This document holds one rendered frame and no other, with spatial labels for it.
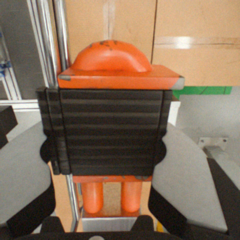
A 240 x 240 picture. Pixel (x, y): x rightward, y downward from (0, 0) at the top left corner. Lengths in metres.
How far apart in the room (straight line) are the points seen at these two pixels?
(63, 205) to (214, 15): 0.99
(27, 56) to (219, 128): 1.74
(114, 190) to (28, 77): 1.17
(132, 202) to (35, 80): 1.19
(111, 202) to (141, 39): 0.72
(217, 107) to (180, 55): 0.97
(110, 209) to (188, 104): 1.47
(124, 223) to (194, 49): 0.81
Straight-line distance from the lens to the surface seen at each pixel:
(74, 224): 0.23
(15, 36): 1.30
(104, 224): 0.20
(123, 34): 0.82
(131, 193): 0.17
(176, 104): 0.86
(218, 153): 1.86
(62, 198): 0.70
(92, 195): 0.17
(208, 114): 1.75
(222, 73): 0.99
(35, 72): 1.28
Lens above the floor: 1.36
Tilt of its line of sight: 63 degrees down
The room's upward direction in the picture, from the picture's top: 176 degrees clockwise
